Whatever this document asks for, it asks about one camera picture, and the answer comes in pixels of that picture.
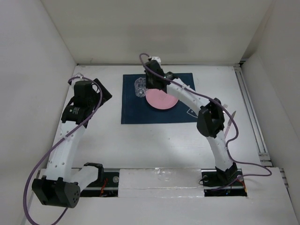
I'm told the blue whale placemat cloth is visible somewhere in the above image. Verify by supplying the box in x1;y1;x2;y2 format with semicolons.
121;74;197;124

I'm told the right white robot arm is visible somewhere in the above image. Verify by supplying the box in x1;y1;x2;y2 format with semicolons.
144;57;237;184

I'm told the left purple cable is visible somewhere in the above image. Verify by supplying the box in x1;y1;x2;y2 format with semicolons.
23;76;104;225

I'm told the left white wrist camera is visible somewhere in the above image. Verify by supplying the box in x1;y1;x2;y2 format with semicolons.
70;73;84;86

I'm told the pink plastic knife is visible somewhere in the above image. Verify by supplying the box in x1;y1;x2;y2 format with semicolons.
224;111;236;138

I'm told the pink plastic plate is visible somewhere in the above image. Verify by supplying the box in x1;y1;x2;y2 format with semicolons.
145;89;178;110

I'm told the purple cable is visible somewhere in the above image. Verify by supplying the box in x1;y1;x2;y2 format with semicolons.
139;52;272;190
23;76;104;225

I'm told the aluminium side rail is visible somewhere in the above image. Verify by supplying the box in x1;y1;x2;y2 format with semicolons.
233;61;289;188

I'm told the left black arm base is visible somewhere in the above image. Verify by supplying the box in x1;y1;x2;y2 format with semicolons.
80;169;120;197

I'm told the clear plastic cup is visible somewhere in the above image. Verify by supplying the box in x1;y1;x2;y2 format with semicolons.
134;77;147;98

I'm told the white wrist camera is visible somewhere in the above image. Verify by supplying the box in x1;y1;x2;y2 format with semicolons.
149;56;161;64
70;73;84;86

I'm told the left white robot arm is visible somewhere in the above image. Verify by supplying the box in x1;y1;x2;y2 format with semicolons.
32;76;112;208

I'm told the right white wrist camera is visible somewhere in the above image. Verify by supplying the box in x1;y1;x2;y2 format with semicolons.
149;56;161;64

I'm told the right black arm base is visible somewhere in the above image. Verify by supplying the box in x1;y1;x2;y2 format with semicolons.
198;169;247;197

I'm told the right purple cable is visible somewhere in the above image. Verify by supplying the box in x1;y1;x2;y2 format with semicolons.
139;52;272;190

